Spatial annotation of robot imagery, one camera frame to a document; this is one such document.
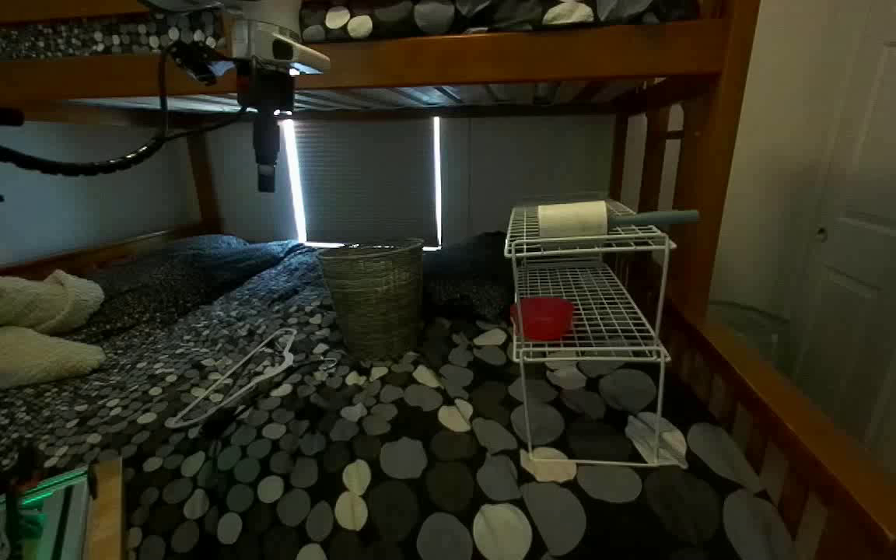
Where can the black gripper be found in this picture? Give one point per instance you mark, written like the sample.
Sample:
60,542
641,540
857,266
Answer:
265,92

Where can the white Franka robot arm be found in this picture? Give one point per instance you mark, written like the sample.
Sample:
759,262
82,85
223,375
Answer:
262,27

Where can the grey window blind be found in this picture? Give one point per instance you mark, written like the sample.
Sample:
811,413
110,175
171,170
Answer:
364,175

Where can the dark speckled blanket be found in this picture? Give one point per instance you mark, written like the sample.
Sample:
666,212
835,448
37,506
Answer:
187,266

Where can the woven wicker basket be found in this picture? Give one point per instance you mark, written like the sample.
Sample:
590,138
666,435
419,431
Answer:
376,307

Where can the white clothes hanger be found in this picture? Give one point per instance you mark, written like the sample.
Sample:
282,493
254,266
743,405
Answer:
247,375

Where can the dotted bunk mattress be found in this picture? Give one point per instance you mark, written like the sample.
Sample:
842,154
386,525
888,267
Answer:
448,14

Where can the cream fleece blanket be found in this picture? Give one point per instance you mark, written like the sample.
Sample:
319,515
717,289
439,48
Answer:
15,297

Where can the white lint roller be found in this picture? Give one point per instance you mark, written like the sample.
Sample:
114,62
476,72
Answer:
573,220

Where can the dotted black grey duvet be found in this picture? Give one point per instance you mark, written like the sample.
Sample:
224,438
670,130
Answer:
386,455

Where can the wooden board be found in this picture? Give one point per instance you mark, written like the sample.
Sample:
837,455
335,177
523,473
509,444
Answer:
107,515

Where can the white electronics box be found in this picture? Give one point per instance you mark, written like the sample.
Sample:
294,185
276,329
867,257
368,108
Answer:
48,515

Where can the white panel door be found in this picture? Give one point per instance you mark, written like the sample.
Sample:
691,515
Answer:
871,236

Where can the wooden bunk bed frame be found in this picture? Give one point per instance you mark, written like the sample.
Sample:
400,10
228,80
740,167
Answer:
531,53

